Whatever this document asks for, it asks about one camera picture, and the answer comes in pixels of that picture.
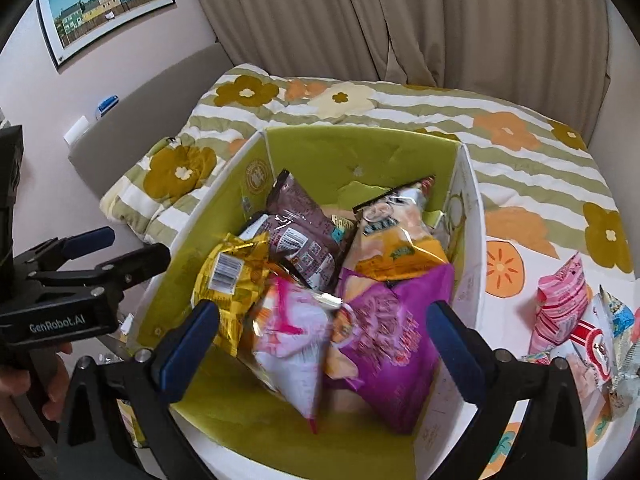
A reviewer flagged red white shrimp chip bag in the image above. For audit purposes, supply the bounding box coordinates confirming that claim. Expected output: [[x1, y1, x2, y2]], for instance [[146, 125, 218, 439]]
[[524, 288, 639, 425]]

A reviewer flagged pink striped snack bag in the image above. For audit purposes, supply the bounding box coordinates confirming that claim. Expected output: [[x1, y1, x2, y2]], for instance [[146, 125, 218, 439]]
[[528, 252, 589, 354]]

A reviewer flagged person's left hand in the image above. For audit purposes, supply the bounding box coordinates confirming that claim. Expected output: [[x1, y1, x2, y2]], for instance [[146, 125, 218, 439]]
[[1, 342, 73, 448]]

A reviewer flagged gold foil snack bag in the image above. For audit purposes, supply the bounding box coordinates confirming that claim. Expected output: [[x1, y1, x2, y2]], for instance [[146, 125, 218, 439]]
[[191, 232, 270, 358]]

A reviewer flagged grey headboard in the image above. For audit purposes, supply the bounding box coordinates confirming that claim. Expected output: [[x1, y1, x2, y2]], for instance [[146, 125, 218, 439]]
[[68, 44, 232, 197]]

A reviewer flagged dark brown snack bag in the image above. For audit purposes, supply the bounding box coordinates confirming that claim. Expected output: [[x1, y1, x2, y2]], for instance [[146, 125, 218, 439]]
[[240, 169, 356, 292]]

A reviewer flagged pink white snack bag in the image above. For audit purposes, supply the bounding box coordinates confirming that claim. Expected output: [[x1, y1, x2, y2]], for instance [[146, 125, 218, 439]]
[[250, 276, 342, 431]]

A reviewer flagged purple chip bag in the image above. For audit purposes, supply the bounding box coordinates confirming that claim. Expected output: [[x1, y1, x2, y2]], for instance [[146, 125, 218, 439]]
[[324, 263, 454, 434]]

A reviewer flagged framed houses picture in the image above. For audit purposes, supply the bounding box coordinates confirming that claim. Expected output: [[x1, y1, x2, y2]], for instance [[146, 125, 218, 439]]
[[36, 0, 175, 68]]

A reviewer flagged floral striped quilt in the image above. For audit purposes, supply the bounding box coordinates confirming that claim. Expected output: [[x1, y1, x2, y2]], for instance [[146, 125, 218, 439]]
[[98, 63, 637, 273]]

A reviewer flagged orange chip bag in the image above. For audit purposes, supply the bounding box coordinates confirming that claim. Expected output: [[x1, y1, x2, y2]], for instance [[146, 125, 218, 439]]
[[344, 176, 448, 282]]

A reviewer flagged beige curtain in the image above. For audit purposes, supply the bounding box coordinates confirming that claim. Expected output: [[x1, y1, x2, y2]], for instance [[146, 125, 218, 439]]
[[200, 0, 608, 138]]

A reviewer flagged white wall socket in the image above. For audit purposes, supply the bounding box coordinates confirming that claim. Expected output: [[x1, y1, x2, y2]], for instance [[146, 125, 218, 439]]
[[63, 116, 91, 148]]

